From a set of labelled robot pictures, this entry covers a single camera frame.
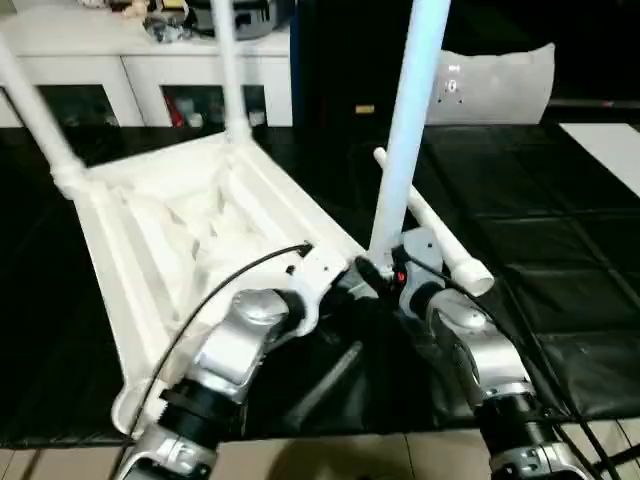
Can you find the grey printed cushion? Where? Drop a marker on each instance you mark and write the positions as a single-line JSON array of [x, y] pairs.
[[500, 85]]

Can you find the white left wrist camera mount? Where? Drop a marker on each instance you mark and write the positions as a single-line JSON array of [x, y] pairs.
[[315, 280]]

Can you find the small yellow box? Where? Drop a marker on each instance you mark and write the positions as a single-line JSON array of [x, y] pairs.
[[172, 5]]

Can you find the white plastic table leg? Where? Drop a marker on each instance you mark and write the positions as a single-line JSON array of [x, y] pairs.
[[230, 65], [35, 110], [450, 240], [415, 100]]

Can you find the black floor mat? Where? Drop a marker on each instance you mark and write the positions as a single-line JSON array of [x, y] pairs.
[[550, 250]]

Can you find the white plastic table top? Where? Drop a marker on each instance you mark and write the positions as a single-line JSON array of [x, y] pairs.
[[175, 225]]

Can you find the grey round bag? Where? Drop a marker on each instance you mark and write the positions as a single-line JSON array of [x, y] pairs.
[[250, 17]]

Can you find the white flat panel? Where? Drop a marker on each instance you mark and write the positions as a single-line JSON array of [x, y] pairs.
[[610, 150]]

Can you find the small red box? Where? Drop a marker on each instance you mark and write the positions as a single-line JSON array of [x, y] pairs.
[[172, 107]]

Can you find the white glass-door cabinet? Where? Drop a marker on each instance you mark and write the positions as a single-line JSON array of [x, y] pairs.
[[100, 60]]

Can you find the small yellow label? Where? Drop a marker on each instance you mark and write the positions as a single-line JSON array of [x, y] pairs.
[[365, 108]]

